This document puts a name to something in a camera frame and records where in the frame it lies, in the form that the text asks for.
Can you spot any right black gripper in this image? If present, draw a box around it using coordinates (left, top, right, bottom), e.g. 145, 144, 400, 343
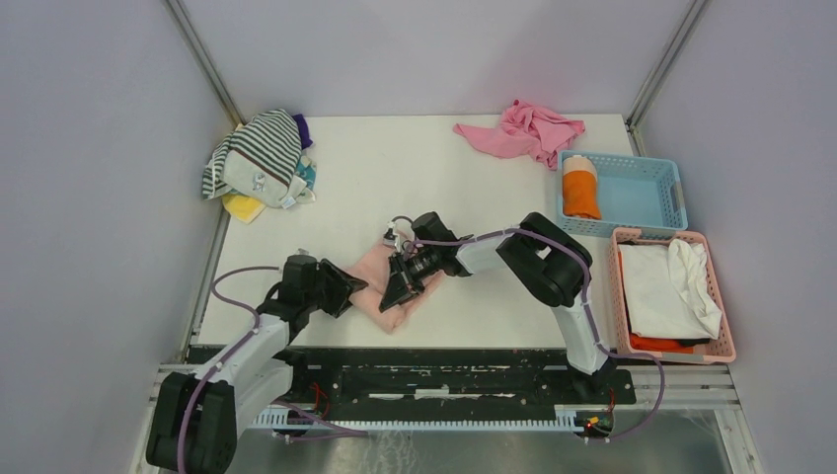
382, 248, 440, 313

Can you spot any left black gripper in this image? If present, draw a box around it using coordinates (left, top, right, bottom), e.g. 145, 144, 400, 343
304, 259, 366, 319

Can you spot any light pink towel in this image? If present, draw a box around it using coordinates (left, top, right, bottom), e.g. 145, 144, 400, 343
346, 239, 445, 334

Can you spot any orange cartoon towel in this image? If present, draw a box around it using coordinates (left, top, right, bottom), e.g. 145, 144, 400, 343
562, 155, 602, 220

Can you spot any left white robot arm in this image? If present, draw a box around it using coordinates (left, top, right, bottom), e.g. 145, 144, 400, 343
144, 255, 368, 473

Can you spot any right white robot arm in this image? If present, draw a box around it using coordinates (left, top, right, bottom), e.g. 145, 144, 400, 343
379, 211, 615, 403

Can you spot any yellow cloth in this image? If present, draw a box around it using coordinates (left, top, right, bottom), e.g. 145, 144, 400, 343
221, 194, 266, 224

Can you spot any teal patterned cloth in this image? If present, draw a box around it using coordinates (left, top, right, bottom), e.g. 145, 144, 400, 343
283, 154, 317, 208

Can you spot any striped cloth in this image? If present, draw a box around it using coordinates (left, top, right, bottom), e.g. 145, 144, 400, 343
200, 109, 304, 207

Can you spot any purple cloth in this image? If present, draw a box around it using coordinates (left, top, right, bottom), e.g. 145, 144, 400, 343
292, 114, 314, 150

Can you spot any pink crumpled towel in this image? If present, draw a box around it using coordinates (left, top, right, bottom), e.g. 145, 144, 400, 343
452, 100, 586, 171

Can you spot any orange cloth in basket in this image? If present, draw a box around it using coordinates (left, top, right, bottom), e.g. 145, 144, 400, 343
630, 333, 694, 354

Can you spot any blue plastic basket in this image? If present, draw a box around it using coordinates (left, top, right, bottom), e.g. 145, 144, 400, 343
557, 150, 688, 239

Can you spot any white cloth in basket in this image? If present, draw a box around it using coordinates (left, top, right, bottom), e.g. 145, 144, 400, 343
618, 239, 723, 340

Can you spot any pink plastic basket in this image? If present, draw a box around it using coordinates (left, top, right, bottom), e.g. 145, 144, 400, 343
609, 227, 736, 364

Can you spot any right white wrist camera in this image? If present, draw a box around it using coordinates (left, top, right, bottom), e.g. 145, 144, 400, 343
382, 221, 403, 253

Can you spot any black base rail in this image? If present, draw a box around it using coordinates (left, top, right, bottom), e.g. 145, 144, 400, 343
186, 345, 637, 424

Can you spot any white slotted cable duct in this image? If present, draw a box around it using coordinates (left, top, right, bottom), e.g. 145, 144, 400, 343
249, 406, 609, 435

